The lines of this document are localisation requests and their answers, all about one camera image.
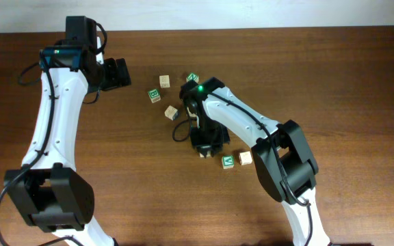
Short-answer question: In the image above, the red E elephant block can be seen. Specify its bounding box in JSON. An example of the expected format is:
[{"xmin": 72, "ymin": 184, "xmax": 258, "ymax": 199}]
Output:
[{"xmin": 199, "ymin": 151, "xmax": 212, "ymax": 159}]

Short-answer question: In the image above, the green N wooden block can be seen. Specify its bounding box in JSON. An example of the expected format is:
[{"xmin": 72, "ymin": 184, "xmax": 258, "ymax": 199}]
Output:
[{"xmin": 186, "ymin": 72, "xmax": 199, "ymax": 83}]

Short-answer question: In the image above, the pretzel picture wooden block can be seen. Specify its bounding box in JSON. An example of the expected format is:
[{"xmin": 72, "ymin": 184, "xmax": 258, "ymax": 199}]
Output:
[{"xmin": 239, "ymin": 151, "xmax": 253, "ymax": 165}]

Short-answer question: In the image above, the green B wooden block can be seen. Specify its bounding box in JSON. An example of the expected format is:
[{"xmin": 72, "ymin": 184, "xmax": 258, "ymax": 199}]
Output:
[{"xmin": 148, "ymin": 89, "xmax": 161, "ymax": 103}]

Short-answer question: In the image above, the blue sided wooden block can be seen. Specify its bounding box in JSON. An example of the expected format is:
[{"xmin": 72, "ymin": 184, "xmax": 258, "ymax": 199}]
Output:
[{"xmin": 164, "ymin": 105, "xmax": 179, "ymax": 121}]

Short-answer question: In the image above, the green V wooden block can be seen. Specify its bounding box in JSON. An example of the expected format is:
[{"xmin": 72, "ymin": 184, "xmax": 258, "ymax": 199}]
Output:
[{"xmin": 222, "ymin": 155, "xmax": 235, "ymax": 169}]

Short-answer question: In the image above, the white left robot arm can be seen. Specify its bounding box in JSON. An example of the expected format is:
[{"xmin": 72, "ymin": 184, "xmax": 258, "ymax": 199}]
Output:
[{"xmin": 2, "ymin": 16, "xmax": 131, "ymax": 245}]

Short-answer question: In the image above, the plain top wooden block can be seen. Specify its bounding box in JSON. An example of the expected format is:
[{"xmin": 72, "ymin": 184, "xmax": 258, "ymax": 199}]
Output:
[{"xmin": 159, "ymin": 75, "xmax": 170, "ymax": 88}]

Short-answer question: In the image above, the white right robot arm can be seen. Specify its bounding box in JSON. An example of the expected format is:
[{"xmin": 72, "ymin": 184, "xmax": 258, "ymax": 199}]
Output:
[{"xmin": 179, "ymin": 77, "xmax": 332, "ymax": 245}]

